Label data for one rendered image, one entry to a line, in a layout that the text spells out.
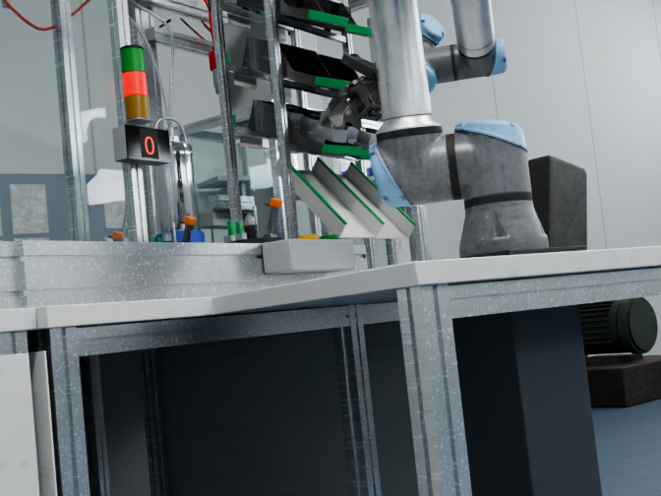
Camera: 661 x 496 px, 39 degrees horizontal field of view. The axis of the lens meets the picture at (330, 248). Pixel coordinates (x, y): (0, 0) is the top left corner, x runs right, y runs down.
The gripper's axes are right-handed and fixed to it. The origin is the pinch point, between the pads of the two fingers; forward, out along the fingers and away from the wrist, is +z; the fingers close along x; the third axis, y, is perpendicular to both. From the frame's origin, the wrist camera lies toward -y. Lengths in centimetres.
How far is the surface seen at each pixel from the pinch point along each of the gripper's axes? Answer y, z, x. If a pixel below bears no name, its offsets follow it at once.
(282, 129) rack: -3.0, 8.7, -7.7
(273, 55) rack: -19.5, 1.3, -7.9
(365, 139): 1.5, 4.1, 14.2
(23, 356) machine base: 58, -10, -98
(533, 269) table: 76, -58, -53
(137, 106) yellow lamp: -4.5, 7.9, -48.0
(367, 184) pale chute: 6.3, 16.3, 22.9
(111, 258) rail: 41, -7, -77
